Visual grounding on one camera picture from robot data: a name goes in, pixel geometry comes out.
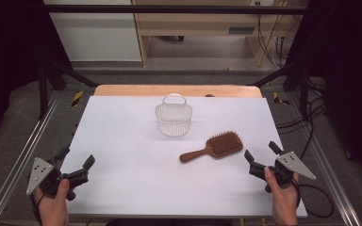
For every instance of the office chair base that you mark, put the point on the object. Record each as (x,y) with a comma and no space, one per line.
(181,38)

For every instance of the wooden table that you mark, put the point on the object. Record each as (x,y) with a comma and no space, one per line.
(138,90)

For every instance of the black curtain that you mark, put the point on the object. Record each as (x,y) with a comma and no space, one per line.
(6,62)
(352,78)

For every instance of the light wooden desk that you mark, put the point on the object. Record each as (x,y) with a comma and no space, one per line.
(198,22)

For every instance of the aluminium rail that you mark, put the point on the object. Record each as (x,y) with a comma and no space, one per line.
(15,166)
(336,185)

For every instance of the black metal frame stand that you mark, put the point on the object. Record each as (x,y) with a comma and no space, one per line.
(42,91)
(304,91)

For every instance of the brown wooden paddle hairbrush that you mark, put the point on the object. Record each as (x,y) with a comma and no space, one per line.
(224,144)

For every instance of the person's right hand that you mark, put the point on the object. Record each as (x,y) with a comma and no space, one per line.
(284,202)

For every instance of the white cabinet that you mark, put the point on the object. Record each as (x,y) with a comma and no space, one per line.
(100,40)

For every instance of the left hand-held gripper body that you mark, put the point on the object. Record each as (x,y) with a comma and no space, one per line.
(39,174)

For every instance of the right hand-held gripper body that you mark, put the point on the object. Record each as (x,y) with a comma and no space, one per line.
(293,164)

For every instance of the black horizontal frame bar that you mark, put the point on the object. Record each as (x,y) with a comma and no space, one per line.
(169,8)

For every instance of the person's dark clothing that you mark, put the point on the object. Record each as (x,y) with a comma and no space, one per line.
(169,222)

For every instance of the yellow black striped tape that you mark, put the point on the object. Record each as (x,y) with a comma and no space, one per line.
(277,98)
(77,98)

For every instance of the white plastic mesh basket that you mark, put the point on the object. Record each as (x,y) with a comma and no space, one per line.
(173,129)

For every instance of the person's left hand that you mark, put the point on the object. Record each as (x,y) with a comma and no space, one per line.
(52,208)

